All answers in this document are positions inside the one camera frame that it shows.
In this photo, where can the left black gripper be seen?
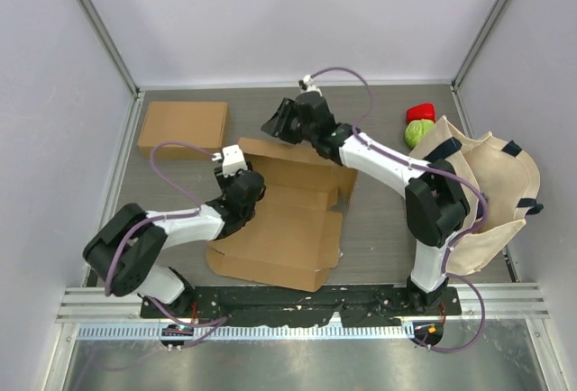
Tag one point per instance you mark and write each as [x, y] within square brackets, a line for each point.
[224, 181]

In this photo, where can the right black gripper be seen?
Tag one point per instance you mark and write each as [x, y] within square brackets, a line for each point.
[279, 125]

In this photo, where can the brown cardboard box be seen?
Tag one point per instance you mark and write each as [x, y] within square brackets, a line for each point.
[202, 124]
[293, 241]

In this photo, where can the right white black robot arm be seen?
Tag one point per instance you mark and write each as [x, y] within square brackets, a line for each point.
[435, 204]

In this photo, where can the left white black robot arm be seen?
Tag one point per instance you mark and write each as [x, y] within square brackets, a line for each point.
[124, 252]

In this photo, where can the green toy cabbage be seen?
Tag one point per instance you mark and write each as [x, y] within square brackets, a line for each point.
[416, 130]

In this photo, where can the red toy pepper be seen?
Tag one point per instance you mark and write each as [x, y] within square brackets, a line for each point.
[425, 111]

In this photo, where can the beige tote bag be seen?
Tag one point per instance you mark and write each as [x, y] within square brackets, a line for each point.
[505, 174]

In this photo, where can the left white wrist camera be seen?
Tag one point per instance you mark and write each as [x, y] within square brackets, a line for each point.
[231, 160]

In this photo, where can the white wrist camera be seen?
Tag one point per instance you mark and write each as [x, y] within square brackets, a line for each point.
[307, 84]
[231, 160]

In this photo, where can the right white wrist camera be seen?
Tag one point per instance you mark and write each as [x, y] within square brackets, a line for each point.
[307, 84]

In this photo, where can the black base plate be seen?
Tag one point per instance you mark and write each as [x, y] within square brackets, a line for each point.
[357, 305]

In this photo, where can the white slotted cable duct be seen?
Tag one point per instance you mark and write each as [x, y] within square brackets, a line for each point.
[162, 332]

